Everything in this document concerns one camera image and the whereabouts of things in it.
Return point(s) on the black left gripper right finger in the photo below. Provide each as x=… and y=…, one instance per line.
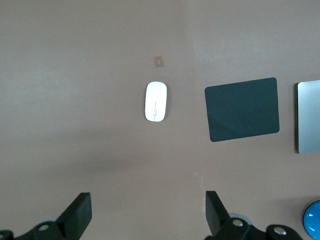
x=215, y=215

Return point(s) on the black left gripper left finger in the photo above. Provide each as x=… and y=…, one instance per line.
x=77, y=212

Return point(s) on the white computer mouse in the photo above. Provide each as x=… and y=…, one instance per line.
x=156, y=100

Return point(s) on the black mouse pad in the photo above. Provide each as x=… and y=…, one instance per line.
x=241, y=110

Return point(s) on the blue desk lamp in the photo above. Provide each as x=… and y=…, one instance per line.
x=313, y=220

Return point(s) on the silver closed laptop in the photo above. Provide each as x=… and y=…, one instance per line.
x=310, y=117

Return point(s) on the small brown tape patch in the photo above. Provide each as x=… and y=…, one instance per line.
x=158, y=61

